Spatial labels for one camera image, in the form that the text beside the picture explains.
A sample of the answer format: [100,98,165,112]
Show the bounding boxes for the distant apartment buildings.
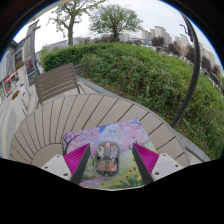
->
[119,25,223,73]

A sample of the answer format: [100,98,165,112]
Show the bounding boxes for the thin-leaved tree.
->
[49,0,105,47]

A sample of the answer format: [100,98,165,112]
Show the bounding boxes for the round leafy green tree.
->
[87,3,144,43]

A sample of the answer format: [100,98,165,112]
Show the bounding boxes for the tall grey sign pillar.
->
[24,20,41,86]

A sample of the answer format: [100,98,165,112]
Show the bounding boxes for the floral landscape print mouse pad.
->
[61,117,158,191]

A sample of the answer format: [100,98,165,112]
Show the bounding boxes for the white planter with flowers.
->
[9,88,30,115]

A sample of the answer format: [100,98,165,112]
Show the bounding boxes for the grey storefront building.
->
[0,38,28,98]

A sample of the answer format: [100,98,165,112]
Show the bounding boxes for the brown slatted outdoor chair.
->
[33,61,82,107]

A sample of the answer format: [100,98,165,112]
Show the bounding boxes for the transparent grey computer mouse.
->
[93,140,121,178]

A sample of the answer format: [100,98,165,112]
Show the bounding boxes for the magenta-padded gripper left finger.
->
[41,142,92,186]

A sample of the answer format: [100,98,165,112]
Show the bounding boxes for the green hedge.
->
[41,41,224,161]

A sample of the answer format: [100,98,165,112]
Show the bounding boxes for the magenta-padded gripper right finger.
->
[131,142,184,186]

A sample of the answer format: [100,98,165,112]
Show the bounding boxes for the dark curved parasol pole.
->
[170,12,201,130]

